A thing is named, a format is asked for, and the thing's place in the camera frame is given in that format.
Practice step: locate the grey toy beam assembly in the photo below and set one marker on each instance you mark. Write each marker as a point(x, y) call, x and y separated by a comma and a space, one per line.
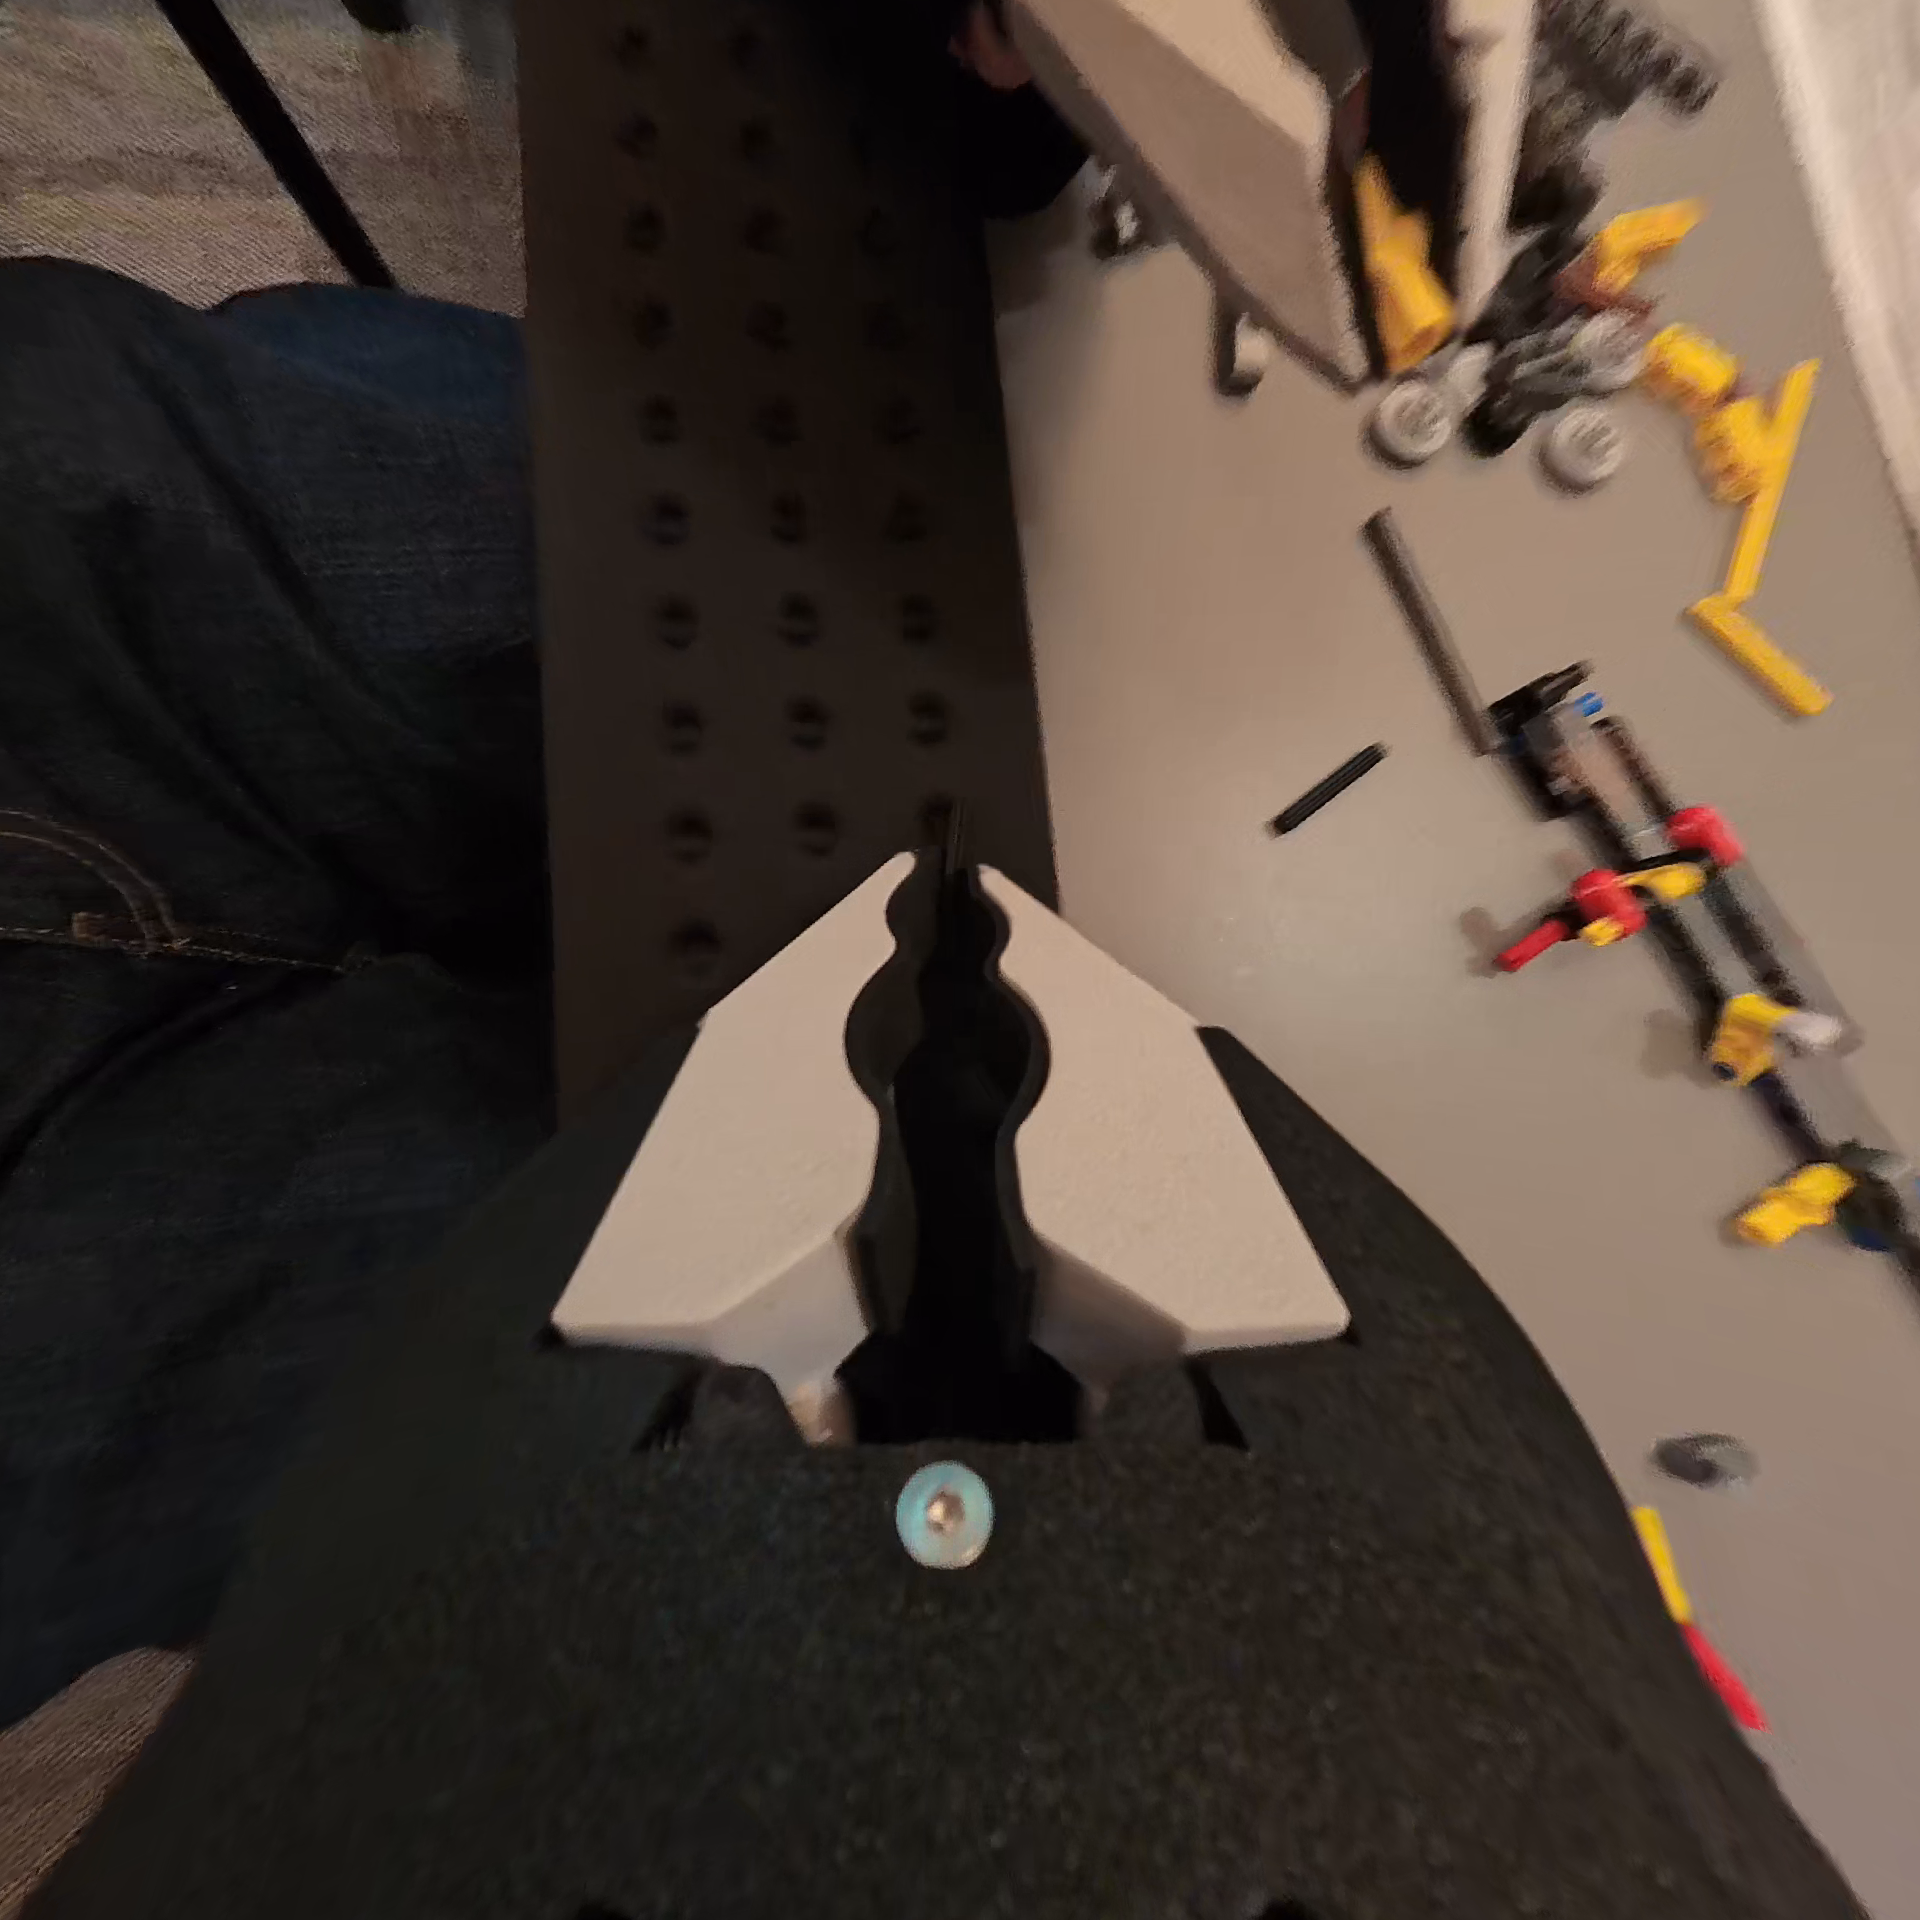
point(1664, 878)

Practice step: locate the long dark grey toy axle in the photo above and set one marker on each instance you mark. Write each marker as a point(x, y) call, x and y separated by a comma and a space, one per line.
point(1424, 623)

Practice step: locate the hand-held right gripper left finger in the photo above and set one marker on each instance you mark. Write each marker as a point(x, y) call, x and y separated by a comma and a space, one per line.
point(734, 1184)

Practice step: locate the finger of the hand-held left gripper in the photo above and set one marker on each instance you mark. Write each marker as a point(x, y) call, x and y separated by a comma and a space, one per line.
point(1489, 119)
point(1200, 136)

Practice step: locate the black chair leg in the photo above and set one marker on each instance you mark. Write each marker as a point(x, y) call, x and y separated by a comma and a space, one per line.
point(277, 142)

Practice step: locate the yellow and red toy rod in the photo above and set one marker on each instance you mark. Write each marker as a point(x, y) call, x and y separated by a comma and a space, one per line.
point(1674, 1590)

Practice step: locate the pile of toy brick pieces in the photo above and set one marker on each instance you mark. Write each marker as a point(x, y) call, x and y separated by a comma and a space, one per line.
point(1529, 375)

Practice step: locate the black perforated chair armrest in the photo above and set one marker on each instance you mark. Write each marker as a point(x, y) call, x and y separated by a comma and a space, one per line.
point(779, 452)

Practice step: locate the person's blue jeans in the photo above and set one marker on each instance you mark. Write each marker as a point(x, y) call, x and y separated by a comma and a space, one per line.
point(225, 750)

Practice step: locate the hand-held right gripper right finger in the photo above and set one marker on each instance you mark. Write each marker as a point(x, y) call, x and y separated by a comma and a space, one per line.
point(1171, 1184)

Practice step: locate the yellow toy brick connector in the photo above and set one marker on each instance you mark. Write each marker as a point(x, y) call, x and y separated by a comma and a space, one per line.
point(1401, 277)

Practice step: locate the short black toy axle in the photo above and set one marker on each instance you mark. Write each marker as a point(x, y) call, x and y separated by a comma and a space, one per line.
point(1328, 791)

